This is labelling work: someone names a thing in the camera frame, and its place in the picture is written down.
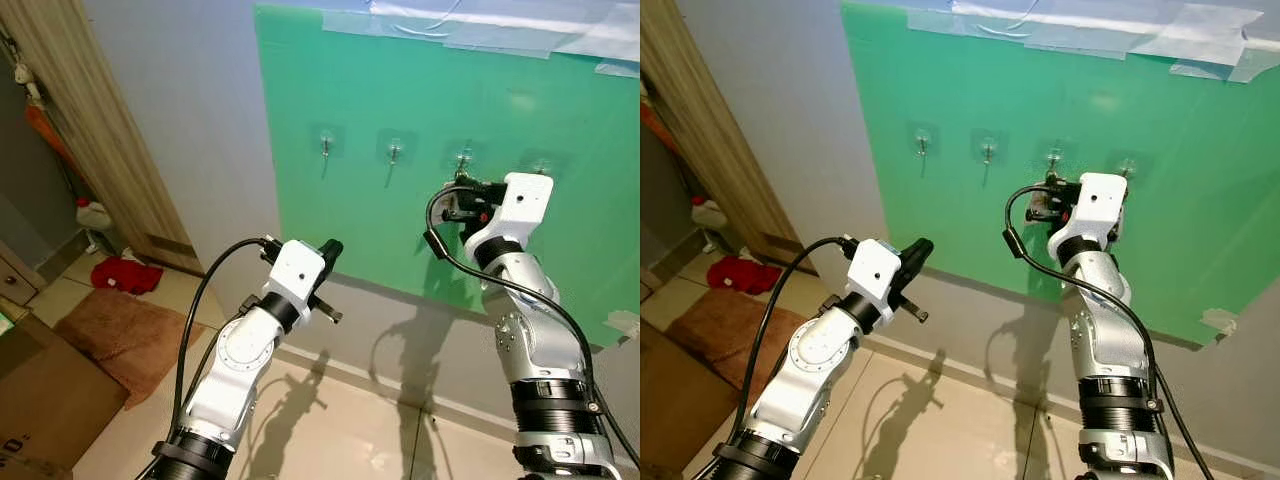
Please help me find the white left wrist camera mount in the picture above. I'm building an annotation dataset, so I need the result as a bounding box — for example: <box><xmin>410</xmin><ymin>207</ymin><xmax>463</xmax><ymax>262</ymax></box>
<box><xmin>262</xmin><ymin>240</ymin><xmax>328</xmax><ymax>313</ymax></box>
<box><xmin>848</xmin><ymin>238</ymin><xmax>906</xmax><ymax>306</ymax></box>

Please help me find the white plastic bottle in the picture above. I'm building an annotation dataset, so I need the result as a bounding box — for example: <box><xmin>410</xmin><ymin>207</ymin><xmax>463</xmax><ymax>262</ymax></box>
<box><xmin>690</xmin><ymin>197</ymin><xmax>728</xmax><ymax>231</ymax></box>
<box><xmin>76</xmin><ymin>197</ymin><xmax>113</xmax><ymax>233</ymax></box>

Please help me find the clear adhesive metal hook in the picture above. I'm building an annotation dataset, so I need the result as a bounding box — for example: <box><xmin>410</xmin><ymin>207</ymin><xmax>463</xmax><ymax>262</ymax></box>
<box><xmin>377</xmin><ymin>130</ymin><xmax>418</xmax><ymax>166</ymax></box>
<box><xmin>310</xmin><ymin>125</ymin><xmax>346</xmax><ymax>161</ymax></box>
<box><xmin>1108</xmin><ymin>148</ymin><xmax>1156</xmax><ymax>181</ymax></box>
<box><xmin>905</xmin><ymin>122</ymin><xmax>941</xmax><ymax>159</ymax></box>
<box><xmin>1035</xmin><ymin>138</ymin><xmax>1076</xmax><ymax>173</ymax></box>
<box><xmin>520</xmin><ymin>150</ymin><xmax>573</xmax><ymax>181</ymax></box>
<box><xmin>970</xmin><ymin>128</ymin><xmax>1009</xmax><ymax>164</ymax></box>
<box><xmin>443</xmin><ymin>140</ymin><xmax>488</xmax><ymax>176</ymax></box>

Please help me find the brown cardboard box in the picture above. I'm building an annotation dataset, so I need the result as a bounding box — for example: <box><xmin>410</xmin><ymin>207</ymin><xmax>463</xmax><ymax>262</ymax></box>
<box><xmin>640</xmin><ymin>320</ymin><xmax>741</xmax><ymax>480</ymax></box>
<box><xmin>0</xmin><ymin>310</ymin><xmax>131</xmax><ymax>480</ymax></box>

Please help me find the red cloth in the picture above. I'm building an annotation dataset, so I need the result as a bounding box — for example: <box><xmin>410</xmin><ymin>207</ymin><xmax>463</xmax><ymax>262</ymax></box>
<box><xmin>90</xmin><ymin>255</ymin><xmax>165</xmax><ymax>296</ymax></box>
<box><xmin>706</xmin><ymin>255</ymin><xmax>773</xmax><ymax>294</ymax></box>

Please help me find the wooden door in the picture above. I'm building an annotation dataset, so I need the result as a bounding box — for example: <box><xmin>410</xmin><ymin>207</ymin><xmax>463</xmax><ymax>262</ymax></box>
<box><xmin>640</xmin><ymin>0</ymin><xmax>796</xmax><ymax>271</ymax></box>
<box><xmin>0</xmin><ymin>0</ymin><xmax>206</xmax><ymax>276</ymax></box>

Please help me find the beige drawer cabinet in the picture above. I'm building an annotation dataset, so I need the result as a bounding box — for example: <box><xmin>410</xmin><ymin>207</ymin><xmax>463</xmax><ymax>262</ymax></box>
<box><xmin>0</xmin><ymin>235</ymin><xmax>46</xmax><ymax>306</ymax></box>

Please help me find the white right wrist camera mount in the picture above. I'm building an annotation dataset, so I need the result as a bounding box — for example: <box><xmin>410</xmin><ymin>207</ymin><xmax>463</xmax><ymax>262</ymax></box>
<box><xmin>1072</xmin><ymin>172</ymin><xmax>1129</xmax><ymax>246</ymax></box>
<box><xmin>490</xmin><ymin>172</ymin><xmax>556</xmax><ymax>246</ymax></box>

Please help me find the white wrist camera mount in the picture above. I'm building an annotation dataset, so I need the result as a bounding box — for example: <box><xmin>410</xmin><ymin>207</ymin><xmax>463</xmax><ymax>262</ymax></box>
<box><xmin>1072</xmin><ymin>172</ymin><xmax>1129</xmax><ymax>246</ymax></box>
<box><xmin>262</xmin><ymin>240</ymin><xmax>328</xmax><ymax>313</ymax></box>
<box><xmin>848</xmin><ymin>238</ymin><xmax>906</xmax><ymax>306</ymax></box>
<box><xmin>490</xmin><ymin>172</ymin><xmax>556</xmax><ymax>246</ymax></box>

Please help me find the clear wide tape strip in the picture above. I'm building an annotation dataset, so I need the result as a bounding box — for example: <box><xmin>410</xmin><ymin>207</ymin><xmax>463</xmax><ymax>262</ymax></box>
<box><xmin>905</xmin><ymin>0</ymin><xmax>1266</xmax><ymax>66</ymax></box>
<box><xmin>320</xmin><ymin>0</ymin><xmax>641</xmax><ymax>63</ymax></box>

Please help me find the brown floor mat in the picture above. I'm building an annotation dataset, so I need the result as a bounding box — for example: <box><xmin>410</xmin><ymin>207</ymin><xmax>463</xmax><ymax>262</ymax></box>
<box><xmin>52</xmin><ymin>288</ymin><xmax>206</xmax><ymax>409</ymax></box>
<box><xmin>665</xmin><ymin>288</ymin><xmax>801</xmax><ymax>396</ymax></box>

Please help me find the green board with hooks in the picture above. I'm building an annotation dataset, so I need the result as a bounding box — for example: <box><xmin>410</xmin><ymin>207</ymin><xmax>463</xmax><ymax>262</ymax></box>
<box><xmin>840</xmin><ymin>0</ymin><xmax>1280</xmax><ymax>349</ymax></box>
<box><xmin>253</xmin><ymin>0</ymin><xmax>641</xmax><ymax>349</ymax></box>

